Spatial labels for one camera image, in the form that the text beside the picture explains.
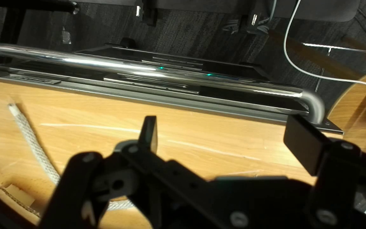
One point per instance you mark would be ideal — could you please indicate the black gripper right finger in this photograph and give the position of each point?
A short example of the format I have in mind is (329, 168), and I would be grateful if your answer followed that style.
(306, 142)

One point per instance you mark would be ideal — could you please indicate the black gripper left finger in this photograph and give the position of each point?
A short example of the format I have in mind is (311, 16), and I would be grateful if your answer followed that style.
(149, 134)

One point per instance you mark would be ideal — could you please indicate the round wooden stool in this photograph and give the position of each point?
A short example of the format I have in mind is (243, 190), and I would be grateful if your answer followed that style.
(349, 114)

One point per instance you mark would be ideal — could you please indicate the chrome cart handle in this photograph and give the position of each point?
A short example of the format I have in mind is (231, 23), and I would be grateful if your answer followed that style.
(152, 78)

